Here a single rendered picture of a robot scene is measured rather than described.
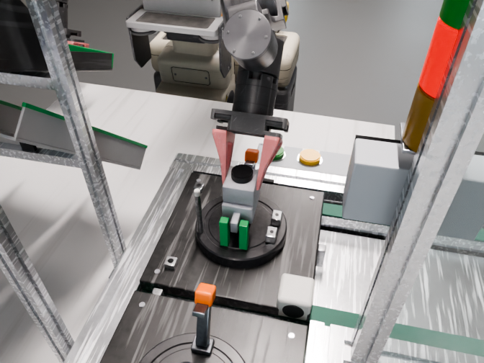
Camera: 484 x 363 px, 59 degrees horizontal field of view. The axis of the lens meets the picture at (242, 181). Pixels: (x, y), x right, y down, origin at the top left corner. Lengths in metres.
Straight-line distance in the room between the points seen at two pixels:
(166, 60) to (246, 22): 0.85
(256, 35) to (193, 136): 0.57
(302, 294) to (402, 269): 0.18
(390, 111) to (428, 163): 2.56
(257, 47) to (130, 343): 0.39
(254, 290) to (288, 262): 0.07
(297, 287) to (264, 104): 0.25
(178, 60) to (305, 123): 0.46
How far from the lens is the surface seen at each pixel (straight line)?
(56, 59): 0.52
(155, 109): 1.17
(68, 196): 0.95
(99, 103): 1.23
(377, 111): 2.86
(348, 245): 0.74
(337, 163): 0.82
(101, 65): 0.62
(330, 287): 0.68
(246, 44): 0.51
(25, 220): 0.93
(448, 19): 0.32
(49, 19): 0.50
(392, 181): 0.39
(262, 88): 0.57
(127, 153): 0.72
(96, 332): 0.61
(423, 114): 0.35
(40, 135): 0.57
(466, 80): 0.31
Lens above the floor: 1.47
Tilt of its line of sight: 42 degrees down
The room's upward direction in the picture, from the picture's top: straight up
